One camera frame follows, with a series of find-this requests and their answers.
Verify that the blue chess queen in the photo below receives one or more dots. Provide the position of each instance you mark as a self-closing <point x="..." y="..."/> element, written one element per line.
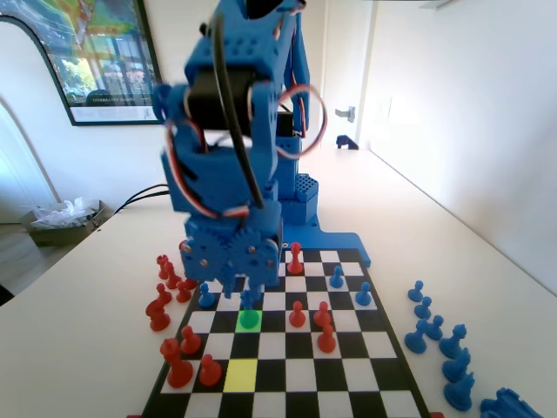
<point x="248" y="320"/>

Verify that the blue 3D-printed robot arm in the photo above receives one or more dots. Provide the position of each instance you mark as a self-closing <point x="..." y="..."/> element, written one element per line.
<point x="257" y="56"/>

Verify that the blue chess pawn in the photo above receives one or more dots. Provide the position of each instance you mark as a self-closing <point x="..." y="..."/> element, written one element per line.
<point x="417" y="340"/>
<point x="423" y="310"/>
<point x="205" y="298"/>
<point x="362" y="297"/>
<point x="336" y="279"/>
<point x="435" y="330"/>
<point x="416" y="292"/>

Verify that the red chess bishop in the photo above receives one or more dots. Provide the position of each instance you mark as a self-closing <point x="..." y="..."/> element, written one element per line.
<point x="172" y="278"/>

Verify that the red chess rook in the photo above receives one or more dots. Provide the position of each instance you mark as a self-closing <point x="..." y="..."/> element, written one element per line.
<point x="162" y="266"/>

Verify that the red chess pawn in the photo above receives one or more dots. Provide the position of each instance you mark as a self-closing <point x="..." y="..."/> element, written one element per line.
<point x="297" y="318"/>
<point x="210" y="374"/>
<point x="183" y="295"/>
<point x="326" y="341"/>
<point x="163" y="296"/>
<point x="190" y="343"/>
<point x="322" y="315"/>

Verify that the red plastic object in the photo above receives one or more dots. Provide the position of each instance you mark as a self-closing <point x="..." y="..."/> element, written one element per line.
<point x="295" y="261"/>

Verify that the red plastic toy piece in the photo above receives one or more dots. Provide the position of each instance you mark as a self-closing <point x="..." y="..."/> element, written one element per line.
<point x="157" y="318"/>

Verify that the red chess king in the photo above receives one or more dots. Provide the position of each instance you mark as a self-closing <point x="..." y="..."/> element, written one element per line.
<point x="178" y="372"/>

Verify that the blue crowned chess piece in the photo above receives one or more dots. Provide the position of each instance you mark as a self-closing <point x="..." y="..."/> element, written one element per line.
<point x="454" y="345"/>

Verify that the blue chess bishop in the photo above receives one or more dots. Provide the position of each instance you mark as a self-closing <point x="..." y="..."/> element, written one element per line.
<point x="457" y="369"/>

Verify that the blue chess knight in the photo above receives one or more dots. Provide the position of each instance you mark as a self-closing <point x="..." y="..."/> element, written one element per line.
<point x="460" y="394"/>

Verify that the black and white chessboard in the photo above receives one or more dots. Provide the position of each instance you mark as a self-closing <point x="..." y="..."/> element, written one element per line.
<point x="304" y="370"/>

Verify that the clear plastic wrap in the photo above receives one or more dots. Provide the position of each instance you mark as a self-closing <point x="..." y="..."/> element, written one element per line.
<point x="61" y="213"/>

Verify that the cardboard box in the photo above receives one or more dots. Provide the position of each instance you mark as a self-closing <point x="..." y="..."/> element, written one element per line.
<point x="52" y="235"/>

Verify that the blue table clamp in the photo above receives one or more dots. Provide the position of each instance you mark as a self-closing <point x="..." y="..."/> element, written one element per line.
<point x="346" y="143"/>

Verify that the black chair edge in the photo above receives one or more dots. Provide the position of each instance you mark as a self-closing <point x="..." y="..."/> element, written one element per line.
<point x="8" y="291"/>

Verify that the black framed poster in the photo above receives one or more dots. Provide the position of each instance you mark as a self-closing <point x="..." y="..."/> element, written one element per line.
<point x="113" y="65"/>

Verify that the blue plastic part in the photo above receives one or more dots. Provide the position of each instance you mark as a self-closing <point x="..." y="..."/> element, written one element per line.
<point x="509" y="406"/>

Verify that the blue arm base plate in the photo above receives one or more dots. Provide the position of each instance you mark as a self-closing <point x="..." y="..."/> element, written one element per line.
<point x="339" y="241"/>

